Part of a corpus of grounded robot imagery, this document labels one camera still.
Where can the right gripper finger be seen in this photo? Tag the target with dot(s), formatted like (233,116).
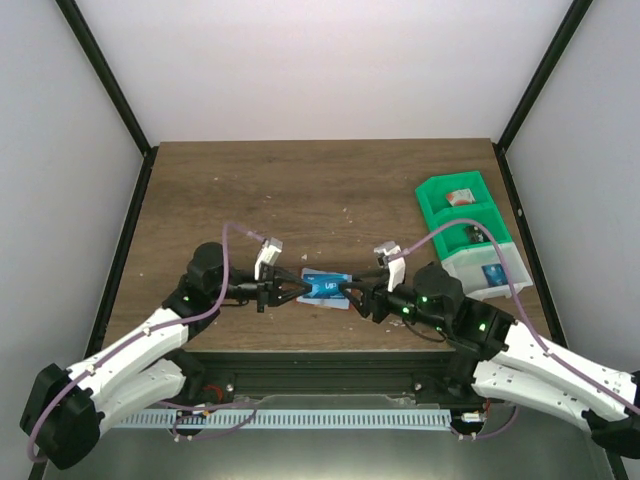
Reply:
(359,296)
(374,277)

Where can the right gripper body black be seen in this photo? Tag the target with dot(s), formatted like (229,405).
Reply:
(371,298)

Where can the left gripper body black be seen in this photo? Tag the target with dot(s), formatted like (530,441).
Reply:
(267,291)

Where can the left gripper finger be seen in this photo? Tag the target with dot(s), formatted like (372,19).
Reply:
(282,277)
(281,296)

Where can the blue card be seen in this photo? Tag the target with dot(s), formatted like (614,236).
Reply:
(324,285)
(495,275)

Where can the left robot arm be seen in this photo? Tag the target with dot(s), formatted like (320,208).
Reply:
(69,409)

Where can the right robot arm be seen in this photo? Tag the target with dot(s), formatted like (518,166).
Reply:
(501,358)

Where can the black card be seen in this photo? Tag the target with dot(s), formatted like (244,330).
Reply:
(475,235)

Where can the red white card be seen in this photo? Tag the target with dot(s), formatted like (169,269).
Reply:
(460,197)

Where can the white bin near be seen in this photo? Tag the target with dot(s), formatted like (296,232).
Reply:
(483,276)

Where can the green bin middle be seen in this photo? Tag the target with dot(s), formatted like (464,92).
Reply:
(463,236)

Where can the green bin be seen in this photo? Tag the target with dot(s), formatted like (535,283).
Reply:
(463,236)
(437,192)

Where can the green bin far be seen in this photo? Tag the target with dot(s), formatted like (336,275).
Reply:
(437,192)

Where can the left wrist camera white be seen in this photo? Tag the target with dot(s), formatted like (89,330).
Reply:
(270,250)

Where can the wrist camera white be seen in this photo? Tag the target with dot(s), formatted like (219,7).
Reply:
(390,258)
(270,250)

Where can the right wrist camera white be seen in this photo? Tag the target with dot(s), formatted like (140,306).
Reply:
(390,258)

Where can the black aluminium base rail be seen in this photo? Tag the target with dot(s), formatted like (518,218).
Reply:
(429,376)

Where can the white slotted cable duct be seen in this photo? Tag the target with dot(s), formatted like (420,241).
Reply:
(294,419)

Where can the left black frame post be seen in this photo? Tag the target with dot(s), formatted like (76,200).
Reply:
(90,46)

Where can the black frame post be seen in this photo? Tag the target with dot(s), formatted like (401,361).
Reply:
(560,41)
(90,46)

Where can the right black frame post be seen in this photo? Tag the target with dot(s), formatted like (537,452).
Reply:
(560,41)

